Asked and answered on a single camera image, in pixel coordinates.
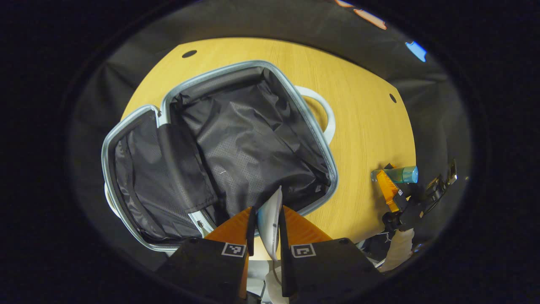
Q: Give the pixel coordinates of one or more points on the teal bottle with blue cap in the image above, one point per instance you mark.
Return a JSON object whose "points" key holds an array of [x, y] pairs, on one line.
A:
{"points": [[403, 174]]}

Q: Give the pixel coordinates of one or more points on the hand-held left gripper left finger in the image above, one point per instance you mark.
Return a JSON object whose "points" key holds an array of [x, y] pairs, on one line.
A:
{"points": [[252, 230]]}

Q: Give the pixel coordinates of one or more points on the pale blue suitcase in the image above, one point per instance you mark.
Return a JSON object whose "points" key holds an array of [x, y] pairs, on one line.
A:
{"points": [[253, 143]]}

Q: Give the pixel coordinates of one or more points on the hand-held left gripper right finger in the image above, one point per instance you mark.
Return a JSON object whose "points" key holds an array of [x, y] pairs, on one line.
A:
{"points": [[283, 236]]}

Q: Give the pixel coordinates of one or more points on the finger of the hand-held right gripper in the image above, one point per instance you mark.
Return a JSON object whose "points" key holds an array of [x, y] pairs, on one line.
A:
{"points": [[387, 190]]}

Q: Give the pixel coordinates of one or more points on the black backdrop cloth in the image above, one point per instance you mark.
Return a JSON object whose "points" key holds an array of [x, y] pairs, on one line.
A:
{"points": [[434, 118]]}

